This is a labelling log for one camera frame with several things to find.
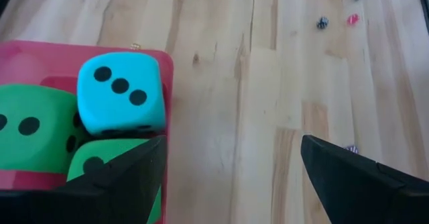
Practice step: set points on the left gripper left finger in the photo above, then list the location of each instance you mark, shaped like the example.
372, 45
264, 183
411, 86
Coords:
100, 200

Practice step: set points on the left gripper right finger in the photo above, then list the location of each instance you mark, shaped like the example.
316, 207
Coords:
368, 194

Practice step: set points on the large green foam die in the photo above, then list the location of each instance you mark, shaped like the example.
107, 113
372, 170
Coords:
100, 150
43, 150

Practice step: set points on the large teal foam die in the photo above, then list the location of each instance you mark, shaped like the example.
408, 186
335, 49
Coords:
100, 110

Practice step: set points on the small black die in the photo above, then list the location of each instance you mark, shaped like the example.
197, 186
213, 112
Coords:
322, 23

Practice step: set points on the small purple translucent die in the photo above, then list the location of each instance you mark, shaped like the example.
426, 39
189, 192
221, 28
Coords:
352, 148

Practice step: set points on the pink translucent plastic bin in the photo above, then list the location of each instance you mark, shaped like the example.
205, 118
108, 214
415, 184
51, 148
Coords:
33, 59

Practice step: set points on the small pink translucent die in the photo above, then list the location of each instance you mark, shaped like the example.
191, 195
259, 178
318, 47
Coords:
353, 19

